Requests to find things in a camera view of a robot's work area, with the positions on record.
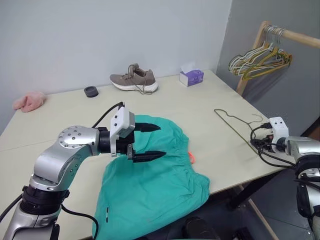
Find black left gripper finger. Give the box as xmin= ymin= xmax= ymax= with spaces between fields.
xmin=134 ymin=122 xmax=162 ymax=133
xmin=127 ymin=144 xmax=167 ymax=164

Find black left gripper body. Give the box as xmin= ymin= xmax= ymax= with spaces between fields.
xmin=115 ymin=131 xmax=136 ymax=157

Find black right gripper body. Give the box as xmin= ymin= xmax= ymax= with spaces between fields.
xmin=261 ymin=133 xmax=276 ymax=154

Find olive wire hanger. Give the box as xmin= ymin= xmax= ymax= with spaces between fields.
xmin=214 ymin=108 xmax=265 ymax=157

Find green shorts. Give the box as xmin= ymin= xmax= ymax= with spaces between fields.
xmin=91 ymin=114 xmax=211 ymax=240

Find brown sneaker with white sole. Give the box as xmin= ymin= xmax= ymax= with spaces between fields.
xmin=109 ymin=63 xmax=160 ymax=95

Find wooden table leg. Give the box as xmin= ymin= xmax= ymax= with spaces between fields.
xmin=238 ymin=184 xmax=279 ymax=240

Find purple tissue box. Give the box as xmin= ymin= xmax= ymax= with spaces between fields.
xmin=179 ymin=65 xmax=205 ymax=88

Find bunch of hangers on rack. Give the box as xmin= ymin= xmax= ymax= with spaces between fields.
xmin=238 ymin=24 xmax=293 ymax=80

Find dark rounded shape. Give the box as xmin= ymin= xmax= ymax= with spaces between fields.
xmin=183 ymin=216 xmax=214 ymax=240

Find pink fluffy slipper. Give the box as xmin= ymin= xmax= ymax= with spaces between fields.
xmin=12 ymin=90 xmax=47 ymax=113

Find wooden clothes rack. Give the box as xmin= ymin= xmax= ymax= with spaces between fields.
xmin=236 ymin=21 xmax=320 ymax=97

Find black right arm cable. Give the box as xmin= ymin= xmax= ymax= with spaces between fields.
xmin=249 ymin=122 xmax=298 ymax=169

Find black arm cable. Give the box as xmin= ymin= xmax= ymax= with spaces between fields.
xmin=249 ymin=122 xmax=298 ymax=169
xmin=0 ymin=101 xmax=126 ymax=240

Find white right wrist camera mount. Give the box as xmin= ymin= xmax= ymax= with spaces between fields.
xmin=268 ymin=116 xmax=290 ymax=145

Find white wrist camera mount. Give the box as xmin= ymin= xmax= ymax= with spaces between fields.
xmin=268 ymin=116 xmax=290 ymax=145
xmin=109 ymin=106 xmax=136 ymax=158

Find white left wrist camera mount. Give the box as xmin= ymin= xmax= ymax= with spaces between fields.
xmin=109 ymin=106 xmax=136 ymax=158

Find black table frame strut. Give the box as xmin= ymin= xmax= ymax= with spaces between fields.
xmin=226 ymin=172 xmax=275 ymax=210

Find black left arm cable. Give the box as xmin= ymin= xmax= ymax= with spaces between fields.
xmin=0 ymin=101 xmax=126 ymax=240

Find white wire hanger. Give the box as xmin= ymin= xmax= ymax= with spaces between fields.
xmin=228 ymin=24 xmax=282 ymax=76

